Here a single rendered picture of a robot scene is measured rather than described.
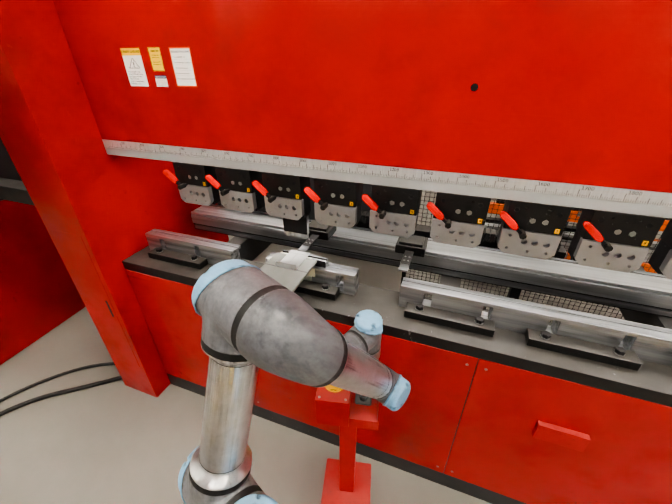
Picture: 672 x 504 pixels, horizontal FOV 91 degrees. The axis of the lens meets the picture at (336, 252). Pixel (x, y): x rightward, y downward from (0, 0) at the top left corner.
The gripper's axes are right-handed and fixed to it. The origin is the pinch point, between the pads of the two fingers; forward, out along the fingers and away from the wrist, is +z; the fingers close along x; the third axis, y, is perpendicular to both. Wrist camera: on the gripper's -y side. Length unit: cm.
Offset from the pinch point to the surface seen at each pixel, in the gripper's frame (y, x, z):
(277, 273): 32, 35, -23
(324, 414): -5.0, 12.2, 2.6
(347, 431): -1.5, 5.2, 19.0
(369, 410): -1.4, -1.9, 3.7
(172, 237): 59, 93, -18
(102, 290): 40, 123, 1
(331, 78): 44, 14, -86
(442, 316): 25.5, -25.4, -13.9
